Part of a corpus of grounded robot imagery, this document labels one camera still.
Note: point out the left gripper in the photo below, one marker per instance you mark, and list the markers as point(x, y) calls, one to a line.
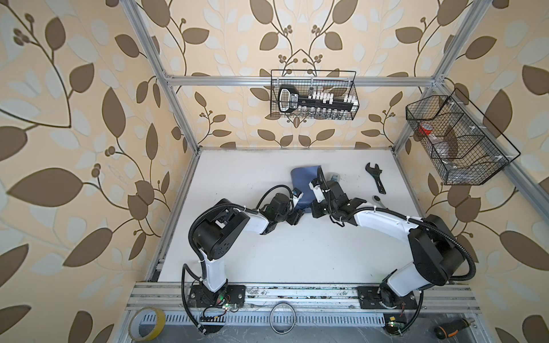
point(296, 217)

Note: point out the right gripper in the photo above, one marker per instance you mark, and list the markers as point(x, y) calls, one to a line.
point(315, 211)

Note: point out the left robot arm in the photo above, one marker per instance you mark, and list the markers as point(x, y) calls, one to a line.
point(216, 230)

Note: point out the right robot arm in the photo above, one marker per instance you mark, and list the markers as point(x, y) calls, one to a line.
point(438, 257)

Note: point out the black adjustable wrench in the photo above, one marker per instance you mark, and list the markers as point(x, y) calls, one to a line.
point(375, 172)

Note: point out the red capped plastic item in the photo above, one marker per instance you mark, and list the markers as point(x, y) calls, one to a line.
point(425, 129)

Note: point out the orange black screwdriver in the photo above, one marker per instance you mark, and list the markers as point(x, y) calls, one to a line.
point(450, 329)

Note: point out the yellow tape roll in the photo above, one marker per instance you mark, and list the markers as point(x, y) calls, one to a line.
point(147, 324)

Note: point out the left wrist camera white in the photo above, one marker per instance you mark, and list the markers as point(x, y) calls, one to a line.
point(296, 196)

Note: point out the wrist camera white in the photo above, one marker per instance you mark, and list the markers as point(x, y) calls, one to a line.
point(296, 196)
point(318, 192)

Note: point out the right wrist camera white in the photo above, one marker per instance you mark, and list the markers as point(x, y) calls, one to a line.
point(318, 192)

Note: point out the red handled ratchet wrench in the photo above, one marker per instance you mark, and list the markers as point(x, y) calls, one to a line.
point(378, 201)

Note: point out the back wire basket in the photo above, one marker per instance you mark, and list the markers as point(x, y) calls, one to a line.
point(336, 81)

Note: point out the wire basket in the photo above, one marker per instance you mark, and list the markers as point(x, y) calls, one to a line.
point(466, 147)
point(336, 81)

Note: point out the black socket set rail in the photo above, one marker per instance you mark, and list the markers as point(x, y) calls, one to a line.
point(289, 100)

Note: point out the right wire basket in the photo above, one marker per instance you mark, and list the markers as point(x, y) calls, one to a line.
point(466, 147)

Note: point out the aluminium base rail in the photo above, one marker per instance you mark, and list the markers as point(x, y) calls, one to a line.
point(317, 305)

